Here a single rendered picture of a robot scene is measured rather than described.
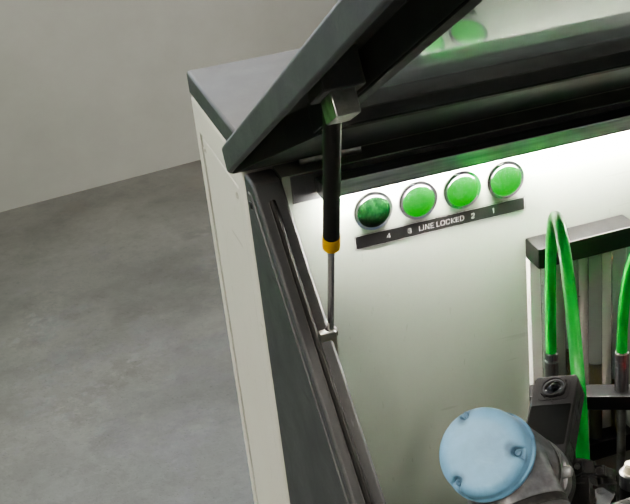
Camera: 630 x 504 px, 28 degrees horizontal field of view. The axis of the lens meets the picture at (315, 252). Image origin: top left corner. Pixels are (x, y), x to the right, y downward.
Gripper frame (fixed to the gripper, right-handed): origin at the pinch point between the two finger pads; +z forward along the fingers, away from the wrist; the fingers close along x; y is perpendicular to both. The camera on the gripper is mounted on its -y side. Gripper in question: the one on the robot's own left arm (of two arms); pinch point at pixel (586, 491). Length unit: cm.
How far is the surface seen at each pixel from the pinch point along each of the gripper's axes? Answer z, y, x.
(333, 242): -20.0, -24.0, -19.5
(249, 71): 3, -61, -43
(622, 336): 25.6, -23.7, 0.0
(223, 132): -6, -47, -41
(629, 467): 18.9, -5.7, 0.8
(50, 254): 229, -144, -252
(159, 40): 252, -241, -223
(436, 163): 1.9, -41.2, -15.8
